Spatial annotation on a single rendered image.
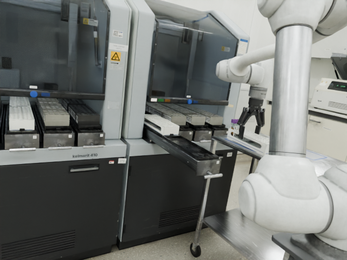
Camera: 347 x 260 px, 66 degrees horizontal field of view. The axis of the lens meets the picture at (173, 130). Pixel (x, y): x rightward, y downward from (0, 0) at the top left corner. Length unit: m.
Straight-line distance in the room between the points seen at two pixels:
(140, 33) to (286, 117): 0.96
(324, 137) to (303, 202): 2.72
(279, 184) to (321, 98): 2.81
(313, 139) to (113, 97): 2.62
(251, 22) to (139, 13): 2.22
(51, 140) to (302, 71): 1.08
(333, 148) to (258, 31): 1.62
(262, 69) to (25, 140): 1.16
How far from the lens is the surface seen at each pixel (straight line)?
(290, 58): 0.85
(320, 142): 3.51
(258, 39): 3.65
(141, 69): 1.52
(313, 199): 0.81
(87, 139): 1.40
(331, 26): 1.04
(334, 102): 3.44
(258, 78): 1.42
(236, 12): 3.39
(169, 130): 1.45
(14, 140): 1.37
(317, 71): 4.32
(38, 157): 1.40
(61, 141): 1.38
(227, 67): 1.36
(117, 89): 1.48
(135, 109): 1.54
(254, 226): 1.84
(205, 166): 1.19
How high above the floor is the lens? 1.20
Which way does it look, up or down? 14 degrees down
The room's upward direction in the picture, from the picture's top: 8 degrees clockwise
